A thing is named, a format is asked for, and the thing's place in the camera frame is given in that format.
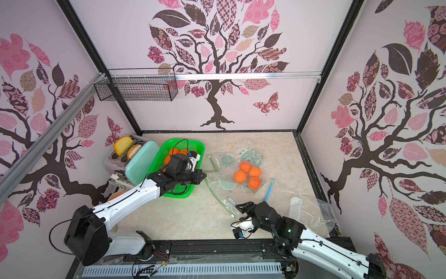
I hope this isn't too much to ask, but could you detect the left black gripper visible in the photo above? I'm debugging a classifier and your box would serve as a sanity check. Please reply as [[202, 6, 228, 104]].
[[175, 169, 206, 185]]

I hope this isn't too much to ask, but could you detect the orange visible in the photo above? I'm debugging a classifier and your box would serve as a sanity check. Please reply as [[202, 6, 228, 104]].
[[164, 155, 171, 165], [180, 149, 189, 156], [169, 148, 180, 156]]

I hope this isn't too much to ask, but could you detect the green zip bag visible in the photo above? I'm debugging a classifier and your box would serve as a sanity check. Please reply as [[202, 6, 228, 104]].
[[226, 140, 276, 194], [205, 152, 241, 219]]

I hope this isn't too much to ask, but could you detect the blue zip clear bag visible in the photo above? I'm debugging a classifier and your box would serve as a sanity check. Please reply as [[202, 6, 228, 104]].
[[262, 179, 336, 237]]

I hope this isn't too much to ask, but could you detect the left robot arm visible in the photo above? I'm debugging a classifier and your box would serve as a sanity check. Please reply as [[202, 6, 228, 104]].
[[64, 151, 207, 266]]

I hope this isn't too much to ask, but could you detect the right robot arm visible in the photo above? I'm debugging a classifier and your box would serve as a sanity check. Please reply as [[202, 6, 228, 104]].
[[232, 201, 387, 279]]

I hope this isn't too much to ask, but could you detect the green plastic basket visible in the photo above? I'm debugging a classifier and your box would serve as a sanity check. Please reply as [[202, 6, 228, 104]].
[[147, 139, 207, 198]]

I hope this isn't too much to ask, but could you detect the mint green toaster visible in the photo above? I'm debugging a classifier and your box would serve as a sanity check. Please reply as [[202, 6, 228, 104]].
[[105, 136, 160, 189]]

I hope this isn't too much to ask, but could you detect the orange toast slice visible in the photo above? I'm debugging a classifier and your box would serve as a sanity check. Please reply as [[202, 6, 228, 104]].
[[127, 144, 142, 160]]

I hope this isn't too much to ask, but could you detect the yellow bread slice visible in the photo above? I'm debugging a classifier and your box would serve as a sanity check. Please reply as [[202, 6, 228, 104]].
[[113, 137, 134, 156]]

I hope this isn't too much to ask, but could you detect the pink ceramic mug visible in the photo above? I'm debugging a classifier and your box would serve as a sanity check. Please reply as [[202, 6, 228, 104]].
[[108, 192, 124, 202]]

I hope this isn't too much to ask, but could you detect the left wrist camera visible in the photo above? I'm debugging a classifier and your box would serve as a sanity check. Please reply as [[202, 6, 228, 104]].
[[187, 151, 200, 172]]

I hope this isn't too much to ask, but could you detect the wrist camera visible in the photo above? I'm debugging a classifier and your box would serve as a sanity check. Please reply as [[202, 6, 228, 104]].
[[231, 217, 257, 239], [187, 151, 200, 172]]

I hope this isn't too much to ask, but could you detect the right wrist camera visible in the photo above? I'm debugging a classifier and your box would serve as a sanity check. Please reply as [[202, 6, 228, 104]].
[[231, 217, 257, 239]]

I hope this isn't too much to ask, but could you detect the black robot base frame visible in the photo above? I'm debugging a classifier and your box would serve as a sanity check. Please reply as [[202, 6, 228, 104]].
[[66, 236, 368, 279]]

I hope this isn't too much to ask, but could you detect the black wire wall basket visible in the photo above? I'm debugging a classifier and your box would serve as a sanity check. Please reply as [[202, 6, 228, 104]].
[[94, 66, 179, 102]]

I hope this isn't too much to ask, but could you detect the aluminium rail back wall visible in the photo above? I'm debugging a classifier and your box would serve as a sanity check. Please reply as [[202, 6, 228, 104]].
[[161, 72, 322, 81]]

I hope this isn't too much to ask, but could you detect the aluminium rail wall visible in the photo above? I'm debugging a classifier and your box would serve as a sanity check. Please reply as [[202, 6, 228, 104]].
[[1, 73, 106, 202], [161, 72, 322, 81]]

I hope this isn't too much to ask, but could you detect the white slotted cable duct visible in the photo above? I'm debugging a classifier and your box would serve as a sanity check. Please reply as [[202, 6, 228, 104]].
[[80, 262, 282, 279]]

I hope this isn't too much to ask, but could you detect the aluminium rail left wall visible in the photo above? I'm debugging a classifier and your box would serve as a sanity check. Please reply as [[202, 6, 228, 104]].
[[1, 73, 106, 202]]

